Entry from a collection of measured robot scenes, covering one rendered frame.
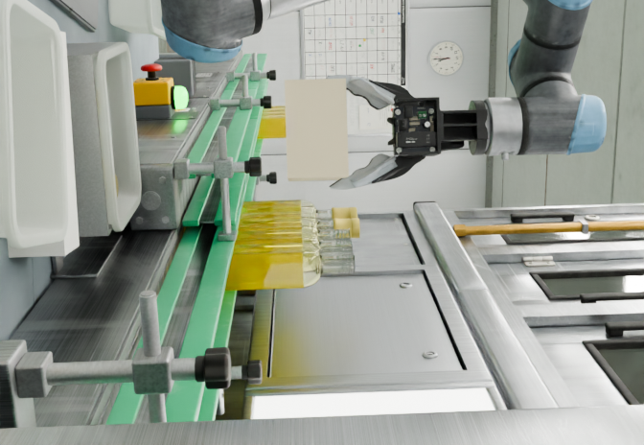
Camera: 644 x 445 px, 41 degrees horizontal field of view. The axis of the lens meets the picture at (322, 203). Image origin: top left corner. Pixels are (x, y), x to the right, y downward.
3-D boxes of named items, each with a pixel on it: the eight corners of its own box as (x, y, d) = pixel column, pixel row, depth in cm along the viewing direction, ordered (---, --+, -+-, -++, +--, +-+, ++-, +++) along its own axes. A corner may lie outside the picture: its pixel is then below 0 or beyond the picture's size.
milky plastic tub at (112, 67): (48, 240, 104) (119, 237, 105) (26, 55, 98) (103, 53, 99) (81, 201, 121) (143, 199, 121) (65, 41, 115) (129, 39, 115)
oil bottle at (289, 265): (176, 293, 125) (323, 289, 125) (174, 257, 123) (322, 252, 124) (181, 280, 130) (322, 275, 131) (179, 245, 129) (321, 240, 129)
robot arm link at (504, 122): (507, 100, 115) (509, 161, 115) (473, 101, 114) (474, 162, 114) (521, 93, 107) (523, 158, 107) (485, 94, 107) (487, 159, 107)
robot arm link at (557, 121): (585, 124, 117) (601, 166, 111) (504, 126, 117) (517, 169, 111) (597, 78, 111) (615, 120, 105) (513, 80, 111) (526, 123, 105)
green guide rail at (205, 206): (182, 226, 129) (235, 225, 129) (181, 221, 128) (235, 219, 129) (245, 78, 297) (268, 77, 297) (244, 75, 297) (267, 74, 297)
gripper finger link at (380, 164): (330, 185, 107) (389, 142, 107) (328, 186, 113) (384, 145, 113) (344, 205, 107) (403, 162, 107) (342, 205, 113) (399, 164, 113)
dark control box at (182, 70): (153, 98, 187) (193, 97, 187) (151, 61, 185) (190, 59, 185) (159, 92, 195) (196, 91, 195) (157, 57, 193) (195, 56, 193)
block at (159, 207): (129, 233, 124) (177, 231, 124) (124, 170, 121) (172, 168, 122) (133, 225, 127) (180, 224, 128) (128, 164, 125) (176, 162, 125)
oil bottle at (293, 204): (195, 242, 147) (318, 238, 147) (192, 211, 145) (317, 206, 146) (197, 232, 152) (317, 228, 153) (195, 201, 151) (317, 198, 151)
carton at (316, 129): (284, 80, 104) (345, 78, 104) (287, 96, 120) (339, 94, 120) (287, 177, 104) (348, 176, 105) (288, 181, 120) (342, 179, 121)
